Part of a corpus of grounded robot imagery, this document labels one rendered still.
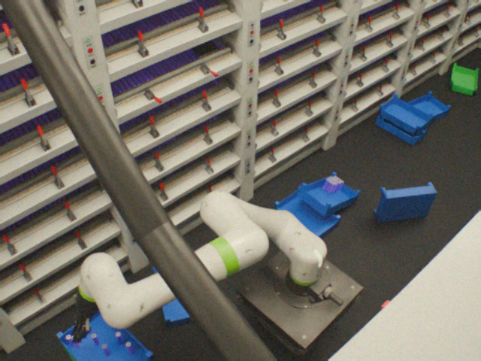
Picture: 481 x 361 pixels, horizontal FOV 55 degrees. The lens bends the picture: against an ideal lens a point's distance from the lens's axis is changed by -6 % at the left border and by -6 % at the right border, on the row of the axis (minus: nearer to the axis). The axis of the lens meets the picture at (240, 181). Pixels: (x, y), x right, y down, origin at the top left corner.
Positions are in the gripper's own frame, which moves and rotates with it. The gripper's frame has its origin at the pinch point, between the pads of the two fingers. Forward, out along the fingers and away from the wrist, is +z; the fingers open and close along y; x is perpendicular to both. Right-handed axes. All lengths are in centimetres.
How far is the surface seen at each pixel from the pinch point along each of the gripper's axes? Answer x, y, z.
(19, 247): 17.6, 43.0, 9.4
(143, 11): -9, 69, -85
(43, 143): 15, 52, -36
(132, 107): -16, 66, -48
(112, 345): -14.8, 1.2, 11.3
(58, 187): 6, 51, -17
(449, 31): -257, 173, -98
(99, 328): -11.5, 9.4, 12.8
